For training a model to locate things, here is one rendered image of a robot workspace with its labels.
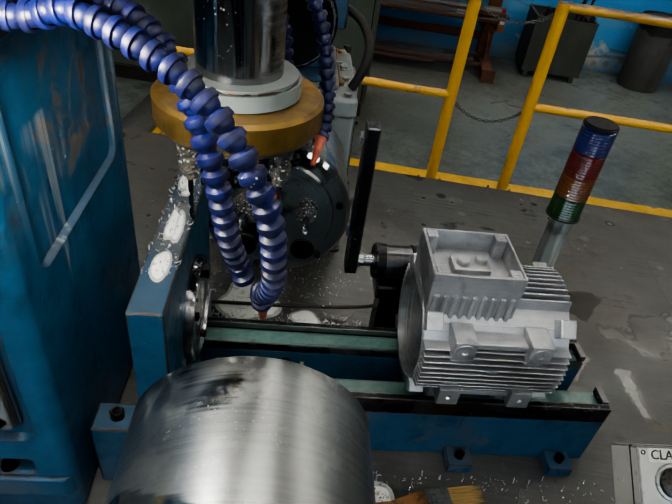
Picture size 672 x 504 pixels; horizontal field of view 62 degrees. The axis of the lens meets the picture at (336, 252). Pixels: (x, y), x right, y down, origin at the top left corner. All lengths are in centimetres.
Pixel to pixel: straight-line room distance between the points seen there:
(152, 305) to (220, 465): 22
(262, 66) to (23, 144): 23
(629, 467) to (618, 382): 50
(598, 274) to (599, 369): 32
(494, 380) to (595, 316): 57
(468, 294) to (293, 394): 30
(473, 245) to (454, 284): 11
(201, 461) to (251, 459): 4
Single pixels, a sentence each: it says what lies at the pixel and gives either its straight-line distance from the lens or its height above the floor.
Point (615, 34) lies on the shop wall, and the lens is 600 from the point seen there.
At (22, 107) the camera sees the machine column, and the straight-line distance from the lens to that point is 60.
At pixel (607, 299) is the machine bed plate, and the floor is 80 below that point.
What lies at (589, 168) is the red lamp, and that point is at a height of 114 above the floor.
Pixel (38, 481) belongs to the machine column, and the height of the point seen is 88.
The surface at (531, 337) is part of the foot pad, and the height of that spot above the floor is 108.
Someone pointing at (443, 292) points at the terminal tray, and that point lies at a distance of 72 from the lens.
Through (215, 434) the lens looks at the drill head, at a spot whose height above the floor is 116.
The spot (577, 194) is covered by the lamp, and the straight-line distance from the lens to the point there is 110.
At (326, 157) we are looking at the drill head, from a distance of 92.
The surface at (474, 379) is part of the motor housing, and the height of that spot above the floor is 101.
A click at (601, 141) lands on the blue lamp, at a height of 120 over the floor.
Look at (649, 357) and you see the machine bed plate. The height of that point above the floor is 80.
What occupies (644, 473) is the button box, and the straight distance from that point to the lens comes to 70.
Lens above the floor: 157
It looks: 37 degrees down
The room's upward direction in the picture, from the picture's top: 8 degrees clockwise
